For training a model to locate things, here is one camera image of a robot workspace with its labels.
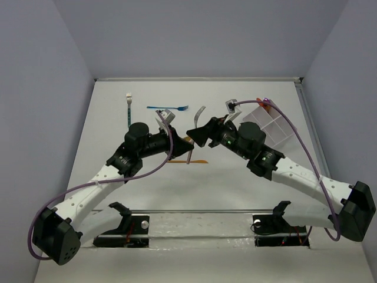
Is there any purple cable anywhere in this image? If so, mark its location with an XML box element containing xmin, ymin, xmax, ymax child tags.
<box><xmin>28</xmin><ymin>111</ymin><xmax>174</xmax><ymax>261</ymax></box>
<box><xmin>232</xmin><ymin>100</ymin><xmax>342</xmax><ymax>242</ymax></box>

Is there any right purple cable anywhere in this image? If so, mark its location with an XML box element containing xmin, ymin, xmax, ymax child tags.
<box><xmin>232</xmin><ymin>100</ymin><xmax>342</xmax><ymax>242</ymax></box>

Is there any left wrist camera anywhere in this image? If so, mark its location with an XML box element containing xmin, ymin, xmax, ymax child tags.
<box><xmin>156</xmin><ymin>109</ymin><xmax>176</xmax><ymax>128</ymax></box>

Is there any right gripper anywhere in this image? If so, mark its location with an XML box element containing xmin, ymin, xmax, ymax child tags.
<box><xmin>186</xmin><ymin>114</ymin><xmax>250</xmax><ymax>160</ymax></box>

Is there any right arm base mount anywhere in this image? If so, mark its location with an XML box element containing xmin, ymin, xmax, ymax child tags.
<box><xmin>250</xmin><ymin>201</ymin><xmax>311</xmax><ymax>248</ymax></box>

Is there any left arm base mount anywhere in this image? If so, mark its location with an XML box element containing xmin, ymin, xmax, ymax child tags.
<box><xmin>92</xmin><ymin>202</ymin><xmax>150</xmax><ymax>248</ymax></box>

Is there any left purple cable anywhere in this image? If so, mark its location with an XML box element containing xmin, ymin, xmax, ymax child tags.
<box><xmin>28</xmin><ymin>111</ymin><xmax>174</xmax><ymax>261</ymax></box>

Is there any orange plastic knife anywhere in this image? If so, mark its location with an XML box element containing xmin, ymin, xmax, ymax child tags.
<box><xmin>167</xmin><ymin>160</ymin><xmax>209</xmax><ymax>164</ymax></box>

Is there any white divided container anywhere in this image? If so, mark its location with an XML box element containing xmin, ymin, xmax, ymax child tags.
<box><xmin>242</xmin><ymin>105</ymin><xmax>295</xmax><ymax>149</ymax></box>

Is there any orange plastic spoon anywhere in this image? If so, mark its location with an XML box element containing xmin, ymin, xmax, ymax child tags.
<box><xmin>256</xmin><ymin>98</ymin><xmax>270</xmax><ymax>113</ymax></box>

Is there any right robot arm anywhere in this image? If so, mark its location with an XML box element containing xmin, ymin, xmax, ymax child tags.
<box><xmin>187</xmin><ymin>117</ymin><xmax>376</xmax><ymax>242</ymax></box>

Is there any blue plastic fork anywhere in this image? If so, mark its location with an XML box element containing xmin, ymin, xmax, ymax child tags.
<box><xmin>146</xmin><ymin>105</ymin><xmax>189</xmax><ymax>111</ymax></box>

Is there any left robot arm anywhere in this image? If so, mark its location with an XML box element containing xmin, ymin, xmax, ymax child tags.
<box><xmin>27</xmin><ymin>122</ymin><xmax>194</xmax><ymax>265</ymax></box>

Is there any blue handled metal fork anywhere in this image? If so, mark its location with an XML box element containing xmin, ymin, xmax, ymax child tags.
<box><xmin>126</xmin><ymin>93</ymin><xmax>132</xmax><ymax>127</ymax></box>

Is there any yellow plastic knife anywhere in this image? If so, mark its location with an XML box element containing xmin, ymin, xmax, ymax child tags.
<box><xmin>186</xmin><ymin>150</ymin><xmax>193</xmax><ymax>164</ymax></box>

